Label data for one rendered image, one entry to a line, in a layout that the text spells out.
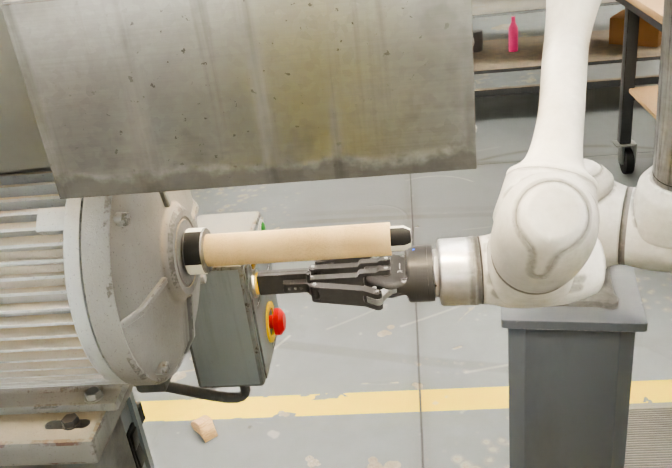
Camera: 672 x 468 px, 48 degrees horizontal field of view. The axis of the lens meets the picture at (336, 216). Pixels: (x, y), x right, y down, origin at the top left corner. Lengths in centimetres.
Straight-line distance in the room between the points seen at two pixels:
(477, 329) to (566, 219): 196
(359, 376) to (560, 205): 182
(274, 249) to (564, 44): 52
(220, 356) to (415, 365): 156
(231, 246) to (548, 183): 33
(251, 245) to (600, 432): 118
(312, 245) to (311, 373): 189
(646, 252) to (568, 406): 39
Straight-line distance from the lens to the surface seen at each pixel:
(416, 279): 98
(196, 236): 74
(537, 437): 177
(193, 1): 51
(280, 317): 111
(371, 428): 237
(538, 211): 79
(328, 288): 98
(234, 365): 108
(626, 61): 366
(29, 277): 69
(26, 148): 68
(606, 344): 162
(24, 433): 82
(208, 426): 242
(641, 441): 236
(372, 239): 71
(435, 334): 271
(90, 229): 66
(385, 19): 49
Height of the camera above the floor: 160
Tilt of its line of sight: 27 degrees down
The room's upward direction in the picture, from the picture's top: 7 degrees counter-clockwise
